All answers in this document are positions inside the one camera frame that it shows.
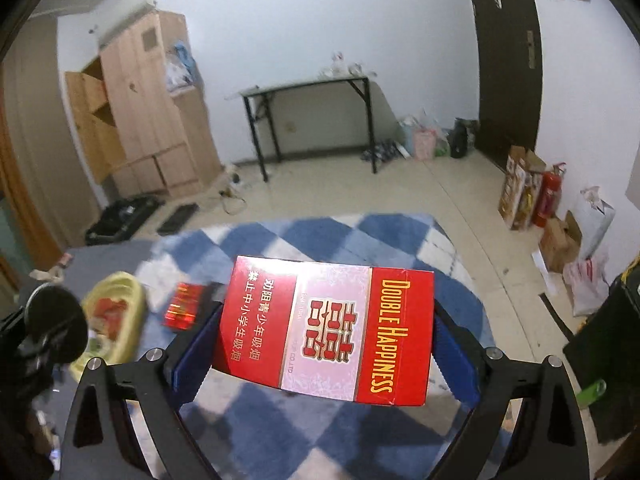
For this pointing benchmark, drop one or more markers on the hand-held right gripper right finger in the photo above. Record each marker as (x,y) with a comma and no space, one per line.
(452,355)

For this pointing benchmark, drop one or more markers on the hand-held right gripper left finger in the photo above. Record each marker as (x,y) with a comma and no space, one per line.
(192,355)

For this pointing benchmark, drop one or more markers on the shiny red gold-striped cigarette box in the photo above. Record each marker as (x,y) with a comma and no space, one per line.
(184,306)

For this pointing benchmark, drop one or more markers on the pale yellow plastic basin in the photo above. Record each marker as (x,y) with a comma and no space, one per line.
(125,285)

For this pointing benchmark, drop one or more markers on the red pink-banded cigarette box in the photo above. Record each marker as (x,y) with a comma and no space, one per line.
(325,330)

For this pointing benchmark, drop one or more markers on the black open case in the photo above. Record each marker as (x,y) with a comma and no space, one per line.
(122,217)

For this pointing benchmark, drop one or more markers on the black keyboard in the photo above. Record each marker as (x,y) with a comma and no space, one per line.
(177,217)

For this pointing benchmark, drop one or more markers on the orange curtain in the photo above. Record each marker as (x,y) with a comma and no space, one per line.
(20,185)

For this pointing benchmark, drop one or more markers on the green small item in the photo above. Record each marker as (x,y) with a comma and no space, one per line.
(592,391)

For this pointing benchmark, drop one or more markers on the brown cardboard box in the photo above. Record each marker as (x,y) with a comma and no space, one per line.
(555,245)

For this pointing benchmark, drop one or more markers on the white and pink plastic bag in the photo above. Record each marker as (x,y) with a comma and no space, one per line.
(587,285)

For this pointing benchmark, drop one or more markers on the blue checkered fleece blanket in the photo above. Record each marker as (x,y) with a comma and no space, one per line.
(350,235)

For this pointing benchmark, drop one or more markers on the black cabinet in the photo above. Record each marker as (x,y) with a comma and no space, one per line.
(615,350)

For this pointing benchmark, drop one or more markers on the colourful printed cardboard box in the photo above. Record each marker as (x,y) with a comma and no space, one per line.
(515,190)

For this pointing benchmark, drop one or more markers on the red fire extinguisher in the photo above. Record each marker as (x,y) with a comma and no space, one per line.
(547,200)

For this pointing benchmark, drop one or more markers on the white paper bag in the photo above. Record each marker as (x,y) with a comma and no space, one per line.
(595,220)

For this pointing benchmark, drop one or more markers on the dark shoes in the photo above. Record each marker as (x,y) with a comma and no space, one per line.
(382,151)

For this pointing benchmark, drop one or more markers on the black jug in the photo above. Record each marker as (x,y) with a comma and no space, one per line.
(460,139)

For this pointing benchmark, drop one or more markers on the light wooden wardrobe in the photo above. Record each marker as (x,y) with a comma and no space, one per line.
(145,110)

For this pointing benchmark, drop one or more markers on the blue and white bag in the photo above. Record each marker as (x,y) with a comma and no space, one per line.
(180,65)

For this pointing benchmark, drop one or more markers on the black-legged folding table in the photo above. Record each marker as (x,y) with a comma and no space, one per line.
(300,86)

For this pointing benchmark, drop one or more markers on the dark brown door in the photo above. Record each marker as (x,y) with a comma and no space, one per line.
(505,60)

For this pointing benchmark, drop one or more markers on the glassware on folding table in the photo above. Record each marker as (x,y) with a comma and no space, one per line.
(345,66)

